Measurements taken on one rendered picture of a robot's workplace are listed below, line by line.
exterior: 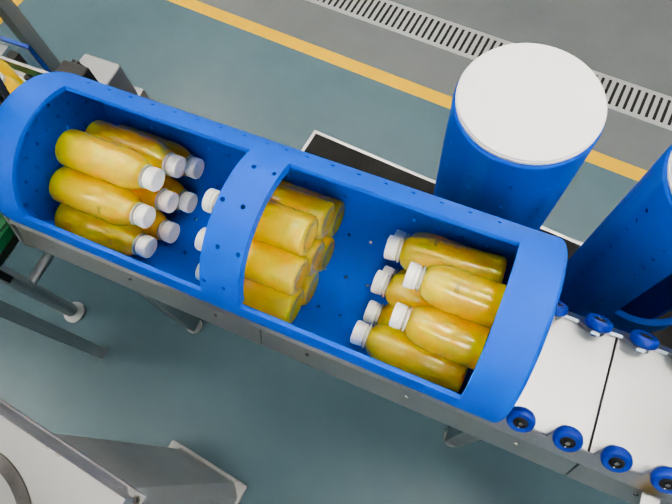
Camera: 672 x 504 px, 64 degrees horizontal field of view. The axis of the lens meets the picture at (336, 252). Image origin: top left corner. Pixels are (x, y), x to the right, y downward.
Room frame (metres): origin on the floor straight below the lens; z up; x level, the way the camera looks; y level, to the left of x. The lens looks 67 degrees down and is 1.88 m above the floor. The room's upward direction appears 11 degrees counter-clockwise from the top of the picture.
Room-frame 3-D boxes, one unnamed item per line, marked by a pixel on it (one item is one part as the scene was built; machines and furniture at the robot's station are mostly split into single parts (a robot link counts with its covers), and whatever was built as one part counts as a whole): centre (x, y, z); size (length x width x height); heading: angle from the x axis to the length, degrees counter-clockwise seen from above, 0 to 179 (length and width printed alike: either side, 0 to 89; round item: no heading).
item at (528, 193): (0.59, -0.41, 0.59); 0.28 x 0.28 x 0.88
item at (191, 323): (0.60, 0.56, 0.31); 0.06 x 0.06 x 0.63; 57
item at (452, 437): (0.07, -0.26, 0.31); 0.06 x 0.06 x 0.63; 57
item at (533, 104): (0.59, -0.41, 1.03); 0.28 x 0.28 x 0.01
